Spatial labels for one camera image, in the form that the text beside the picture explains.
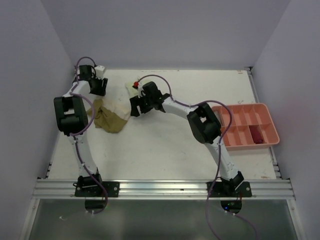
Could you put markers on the aluminium mounting rail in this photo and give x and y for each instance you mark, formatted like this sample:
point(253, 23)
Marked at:
point(274, 189)

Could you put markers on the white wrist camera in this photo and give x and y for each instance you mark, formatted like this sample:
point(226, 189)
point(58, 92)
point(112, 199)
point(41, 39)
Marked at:
point(138, 87)
point(99, 71)

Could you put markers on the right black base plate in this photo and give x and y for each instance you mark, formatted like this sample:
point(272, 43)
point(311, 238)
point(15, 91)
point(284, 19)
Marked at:
point(233, 188)

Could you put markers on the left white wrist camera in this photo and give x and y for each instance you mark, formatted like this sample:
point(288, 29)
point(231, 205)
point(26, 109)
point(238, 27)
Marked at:
point(99, 71)

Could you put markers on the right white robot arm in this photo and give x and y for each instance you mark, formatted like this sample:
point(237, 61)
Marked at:
point(204, 125)

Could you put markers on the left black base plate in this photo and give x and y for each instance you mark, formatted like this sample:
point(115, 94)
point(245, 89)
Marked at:
point(97, 190)

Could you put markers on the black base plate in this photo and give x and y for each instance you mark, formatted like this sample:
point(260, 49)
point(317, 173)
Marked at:
point(97, 190)
point(233, 188)

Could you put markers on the pale green underwear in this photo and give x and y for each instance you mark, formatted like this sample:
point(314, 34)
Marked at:
point(132, 92)

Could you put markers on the pink divided tray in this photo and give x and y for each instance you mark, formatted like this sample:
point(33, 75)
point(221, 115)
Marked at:
point(238, 137)

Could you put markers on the olive and cream underwear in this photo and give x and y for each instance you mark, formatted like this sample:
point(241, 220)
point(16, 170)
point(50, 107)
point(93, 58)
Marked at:
point(110, 115)

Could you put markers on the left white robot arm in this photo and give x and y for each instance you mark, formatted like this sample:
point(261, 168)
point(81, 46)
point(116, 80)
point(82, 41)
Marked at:
point(72, 119)

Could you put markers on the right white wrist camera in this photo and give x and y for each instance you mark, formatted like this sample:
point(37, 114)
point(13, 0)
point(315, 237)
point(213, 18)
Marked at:
point(138, 87)

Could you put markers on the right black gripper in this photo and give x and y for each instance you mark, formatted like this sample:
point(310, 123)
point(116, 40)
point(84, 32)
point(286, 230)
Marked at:
point(135, 101)

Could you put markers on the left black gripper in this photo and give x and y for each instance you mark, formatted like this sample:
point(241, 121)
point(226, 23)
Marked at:
point(101, 90)

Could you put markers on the dark red rolled underwear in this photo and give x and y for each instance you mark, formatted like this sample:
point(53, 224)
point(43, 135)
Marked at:
point(256, 135)

